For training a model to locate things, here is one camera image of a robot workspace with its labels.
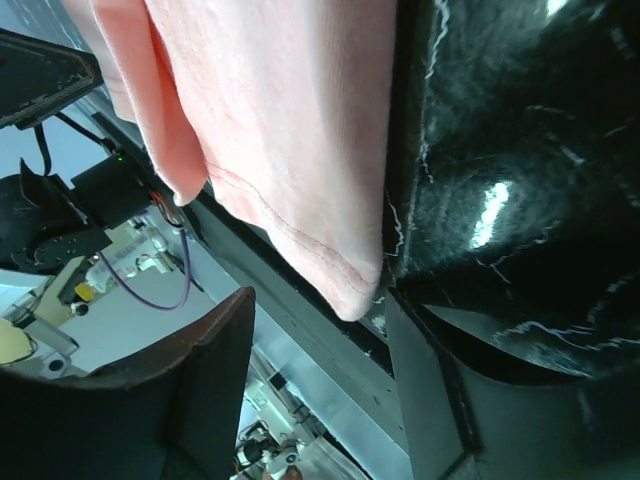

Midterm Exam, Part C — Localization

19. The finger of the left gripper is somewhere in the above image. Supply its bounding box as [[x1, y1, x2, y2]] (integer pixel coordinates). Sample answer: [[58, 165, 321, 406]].
[[1, 29, 103, 130]]

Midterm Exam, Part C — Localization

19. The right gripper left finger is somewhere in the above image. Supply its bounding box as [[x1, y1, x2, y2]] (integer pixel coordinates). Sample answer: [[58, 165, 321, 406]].
[[1, 287, 256, 479]]

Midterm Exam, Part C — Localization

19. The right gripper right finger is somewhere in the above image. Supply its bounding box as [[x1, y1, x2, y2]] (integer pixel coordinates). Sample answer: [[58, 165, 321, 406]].
[[385, 290, 639, 479]]

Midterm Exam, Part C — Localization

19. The pink t shirt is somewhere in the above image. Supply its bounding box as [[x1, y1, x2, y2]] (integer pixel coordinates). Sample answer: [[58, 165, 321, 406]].
[[64, 1, 396, 321]]

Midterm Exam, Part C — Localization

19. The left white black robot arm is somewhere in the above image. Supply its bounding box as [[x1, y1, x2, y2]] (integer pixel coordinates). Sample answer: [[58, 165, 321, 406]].
[[1, 30, 151, 275]]

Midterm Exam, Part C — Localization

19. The black marble pattern mat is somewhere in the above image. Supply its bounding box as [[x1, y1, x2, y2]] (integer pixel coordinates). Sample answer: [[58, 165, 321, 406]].
[[378, 1, 639, 377]]

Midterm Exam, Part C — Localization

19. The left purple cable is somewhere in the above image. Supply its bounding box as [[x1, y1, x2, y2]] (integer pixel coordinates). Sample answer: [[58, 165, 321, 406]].
[[97, 227, 194, 312]]

